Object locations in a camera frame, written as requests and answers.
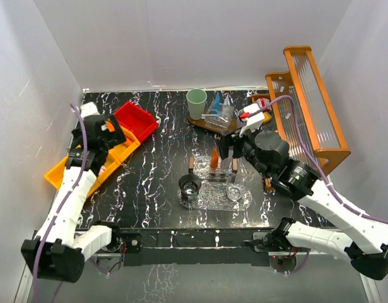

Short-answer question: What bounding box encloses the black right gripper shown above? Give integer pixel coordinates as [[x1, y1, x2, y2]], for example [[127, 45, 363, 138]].
[[216, 123, 271, 179]]

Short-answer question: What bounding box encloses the orange toothpaste tube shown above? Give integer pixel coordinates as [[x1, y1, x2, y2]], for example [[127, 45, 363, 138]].
[[209, 147, 219, 173]]

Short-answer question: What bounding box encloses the silver toothpaste tube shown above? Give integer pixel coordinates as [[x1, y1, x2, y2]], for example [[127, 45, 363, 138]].
[[223, 95, 231, 110]]

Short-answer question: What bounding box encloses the blue toothpaste tube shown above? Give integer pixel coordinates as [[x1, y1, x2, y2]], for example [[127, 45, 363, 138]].
[[211, 92, 220, 114]]

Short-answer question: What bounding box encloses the wood acrylic toothbrush stand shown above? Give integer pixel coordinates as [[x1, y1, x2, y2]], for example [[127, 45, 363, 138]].
[[188, 155, 238, 182]]

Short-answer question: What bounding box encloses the green plastic cup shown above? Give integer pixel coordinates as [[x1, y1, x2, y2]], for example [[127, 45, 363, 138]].
[[186, 88, 207, 120]]

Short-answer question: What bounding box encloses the clear drinking glass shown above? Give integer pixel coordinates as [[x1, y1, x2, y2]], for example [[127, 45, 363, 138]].
[[226, 174, 246, 201]]

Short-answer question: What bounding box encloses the black cup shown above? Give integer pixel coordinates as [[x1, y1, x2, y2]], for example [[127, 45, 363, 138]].
[[179, 174, 201, 202]]

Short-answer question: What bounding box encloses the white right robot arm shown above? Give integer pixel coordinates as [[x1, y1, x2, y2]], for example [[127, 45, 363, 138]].
[[218, 104, 388, 280]]

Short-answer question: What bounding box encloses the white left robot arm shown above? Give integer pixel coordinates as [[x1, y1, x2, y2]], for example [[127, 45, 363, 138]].
[[21, 102, 126, 283]]

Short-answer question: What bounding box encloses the brown oval wooden tray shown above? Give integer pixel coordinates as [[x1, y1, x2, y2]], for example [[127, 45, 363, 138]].
[[187, 110, 237, 134]]

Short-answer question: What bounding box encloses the orange plastic organizer bin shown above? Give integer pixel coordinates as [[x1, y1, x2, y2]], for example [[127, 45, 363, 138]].
[[44, 126, 140, 198]]

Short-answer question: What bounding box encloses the red plastic bin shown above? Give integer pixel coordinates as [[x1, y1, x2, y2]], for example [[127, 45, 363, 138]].
[[114, 102, 158, 143]]

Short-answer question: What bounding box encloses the yellow grey sponge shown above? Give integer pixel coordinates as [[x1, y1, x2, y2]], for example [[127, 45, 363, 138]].
[[263, 112, 272, 124]]

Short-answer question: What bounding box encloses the red white small box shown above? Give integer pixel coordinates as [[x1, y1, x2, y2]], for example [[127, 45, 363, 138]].
[[256, 98, 270, 108]]

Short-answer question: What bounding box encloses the glittery oval mat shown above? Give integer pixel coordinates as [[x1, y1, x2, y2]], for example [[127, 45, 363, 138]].
[[177, 181, 252, 212]]

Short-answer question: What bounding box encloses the orange wooden tiered shelf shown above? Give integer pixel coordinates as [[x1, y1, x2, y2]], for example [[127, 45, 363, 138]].
[[250, 45, 351, 176]]

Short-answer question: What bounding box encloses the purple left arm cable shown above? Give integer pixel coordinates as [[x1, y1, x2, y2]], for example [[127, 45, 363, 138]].
[[32, 104, 109, 303]]

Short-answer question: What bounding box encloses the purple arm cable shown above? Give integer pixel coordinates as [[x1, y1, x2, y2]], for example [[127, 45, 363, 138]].
[[256, 95, 388, 275], [32, 104, 109, 303]]

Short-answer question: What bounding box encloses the black front mounting rail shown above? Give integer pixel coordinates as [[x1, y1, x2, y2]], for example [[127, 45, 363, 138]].
[[86, 227, 302, 268]]

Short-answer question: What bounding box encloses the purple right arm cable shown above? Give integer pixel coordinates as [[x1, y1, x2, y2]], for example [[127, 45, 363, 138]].
[[256, 95, 388, 275]]

